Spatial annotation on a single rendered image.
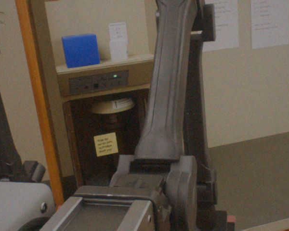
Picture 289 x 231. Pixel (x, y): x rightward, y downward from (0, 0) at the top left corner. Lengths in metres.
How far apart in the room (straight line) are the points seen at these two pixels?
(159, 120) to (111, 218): 0.21
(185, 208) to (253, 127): 1.63
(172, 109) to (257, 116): 1.55
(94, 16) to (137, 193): 0.97
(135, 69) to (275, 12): 1.00
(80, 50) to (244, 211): 0.79
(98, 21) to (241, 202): 0.82
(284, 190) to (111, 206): 1.24
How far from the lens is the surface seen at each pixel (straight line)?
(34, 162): 1.12
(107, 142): 1.33
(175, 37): 0.59
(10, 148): 1.02
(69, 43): 1.16
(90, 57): 1.16
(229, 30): 1.89
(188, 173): 0.48
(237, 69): 1.94
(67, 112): 1.29
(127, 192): 0.35
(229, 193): 1.52
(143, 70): 1.23
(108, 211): 0.35
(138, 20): 1.29
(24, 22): 1.17
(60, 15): 1.26
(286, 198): 1.49
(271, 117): 2.10
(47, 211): 0.36
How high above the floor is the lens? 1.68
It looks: 17 degrees down
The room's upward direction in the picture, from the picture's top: 6 degrees counter-clockwise
